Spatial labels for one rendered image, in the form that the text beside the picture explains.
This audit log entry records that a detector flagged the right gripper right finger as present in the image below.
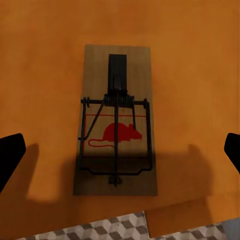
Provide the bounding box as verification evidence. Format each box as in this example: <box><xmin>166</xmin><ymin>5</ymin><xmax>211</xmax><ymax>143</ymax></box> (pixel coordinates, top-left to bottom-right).
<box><xmin>224</xmin><ymin>133</ymin><xmax>240</xmax><ymax>173</ymax></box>

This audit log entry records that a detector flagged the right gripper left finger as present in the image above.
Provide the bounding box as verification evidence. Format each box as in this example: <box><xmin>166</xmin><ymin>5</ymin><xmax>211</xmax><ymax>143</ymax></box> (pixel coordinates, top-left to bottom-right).
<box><xmin>0</xmin><ymin>133</ymin><xmax>26</xmax><ymax>193</ymax></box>

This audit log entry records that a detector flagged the mousetrap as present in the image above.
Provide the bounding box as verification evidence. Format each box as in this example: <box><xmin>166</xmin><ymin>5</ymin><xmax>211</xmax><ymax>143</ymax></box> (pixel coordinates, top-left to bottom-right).
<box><xmin>73</xmin><ymin>44</ymin><xmax>158</xmax><ymax>196</ymax></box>

